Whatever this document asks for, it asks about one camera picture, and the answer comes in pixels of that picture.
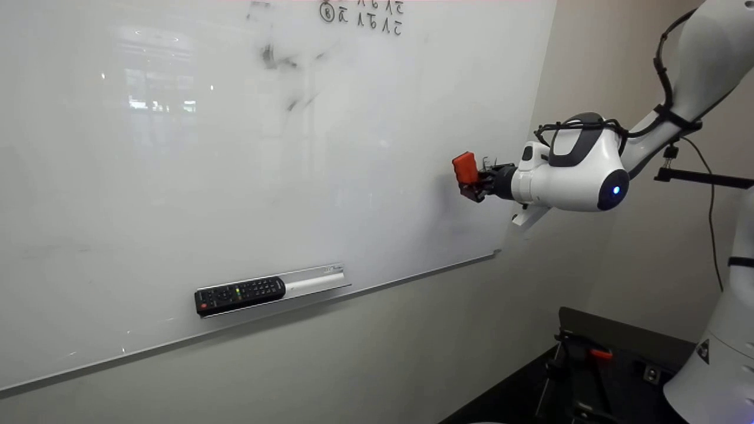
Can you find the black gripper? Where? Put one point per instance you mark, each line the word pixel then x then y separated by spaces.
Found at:
pixel 500 180

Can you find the orange felt eraser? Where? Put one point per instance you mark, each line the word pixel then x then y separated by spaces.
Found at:
pixel 465 166

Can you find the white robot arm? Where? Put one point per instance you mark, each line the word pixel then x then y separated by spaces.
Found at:
pixel 566 180

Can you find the large white glass whiteboard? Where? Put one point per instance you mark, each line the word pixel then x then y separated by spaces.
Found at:
pixel 236 156

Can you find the small black box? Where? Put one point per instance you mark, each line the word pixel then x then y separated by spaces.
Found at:
pixel 650 374

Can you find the black remote control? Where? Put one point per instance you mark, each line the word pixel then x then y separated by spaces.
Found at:
pixel 238 296

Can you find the black camera stand bar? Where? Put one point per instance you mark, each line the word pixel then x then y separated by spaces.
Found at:
pixel 708 178

